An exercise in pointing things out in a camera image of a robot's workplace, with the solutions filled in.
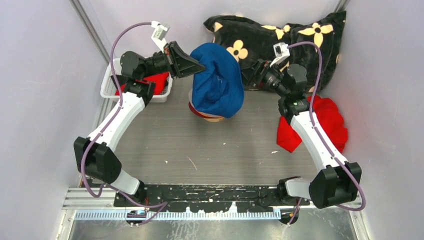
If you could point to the grey white hat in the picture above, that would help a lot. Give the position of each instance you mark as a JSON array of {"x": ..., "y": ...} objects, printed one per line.
[{"x": 190, "y": 94}]

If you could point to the wooden hat stand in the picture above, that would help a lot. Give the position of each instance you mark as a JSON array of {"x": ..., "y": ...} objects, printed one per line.
[{"x": 213, "y": 119}]

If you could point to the white plastic basket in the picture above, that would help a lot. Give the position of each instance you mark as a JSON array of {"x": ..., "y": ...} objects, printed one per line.
[{"x": 109, "y": 89}]

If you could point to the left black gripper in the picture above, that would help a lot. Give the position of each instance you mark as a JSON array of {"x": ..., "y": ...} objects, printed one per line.
[{"x": 181, "y": 64}]

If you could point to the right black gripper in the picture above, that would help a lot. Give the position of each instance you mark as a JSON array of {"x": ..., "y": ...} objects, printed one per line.
[{"x": 257, "y": 69}]

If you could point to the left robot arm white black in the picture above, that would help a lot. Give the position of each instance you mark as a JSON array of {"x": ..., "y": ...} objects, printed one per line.
[{"x": 95, "y": 154}]

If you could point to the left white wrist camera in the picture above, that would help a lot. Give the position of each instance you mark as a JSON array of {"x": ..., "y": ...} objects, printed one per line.
[{"x": 160, "y": 30}]

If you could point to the blue hat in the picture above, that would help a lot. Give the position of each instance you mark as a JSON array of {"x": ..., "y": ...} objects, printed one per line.
[{"x": 219, "y": 89}]

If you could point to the red cloth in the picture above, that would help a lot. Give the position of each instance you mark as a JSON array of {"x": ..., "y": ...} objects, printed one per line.
[{"x": 330, "y": 119}]

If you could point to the black floral plush pillow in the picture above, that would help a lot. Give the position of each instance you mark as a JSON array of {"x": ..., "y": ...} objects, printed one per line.
[{"x": 248, "y": 41}]

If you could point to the aluminium rail frame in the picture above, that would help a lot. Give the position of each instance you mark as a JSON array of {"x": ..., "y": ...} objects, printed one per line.
[{"x": 105, "y": 203}]

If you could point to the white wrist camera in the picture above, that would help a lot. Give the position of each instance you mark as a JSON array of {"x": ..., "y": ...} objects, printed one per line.
[
  {"x": 160, "y": 30},
  {"x": 281, "y": 52}
]

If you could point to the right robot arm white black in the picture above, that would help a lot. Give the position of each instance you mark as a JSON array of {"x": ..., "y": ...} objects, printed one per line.
[{"x": 337, "y": 180}]

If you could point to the orange hat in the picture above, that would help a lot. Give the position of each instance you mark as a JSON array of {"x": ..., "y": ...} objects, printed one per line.
[{"x": 212, "y": 116}]

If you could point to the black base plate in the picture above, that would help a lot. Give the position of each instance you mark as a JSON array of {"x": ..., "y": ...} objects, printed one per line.
[{"x": 216, "y": 198}]

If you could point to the dark red bucket hat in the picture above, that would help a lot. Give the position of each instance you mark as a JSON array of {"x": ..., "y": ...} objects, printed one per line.
[{"x": 196, "y": 113}]

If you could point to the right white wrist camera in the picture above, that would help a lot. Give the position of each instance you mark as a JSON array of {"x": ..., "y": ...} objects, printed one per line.
[{"x": 281, "y": 52}]

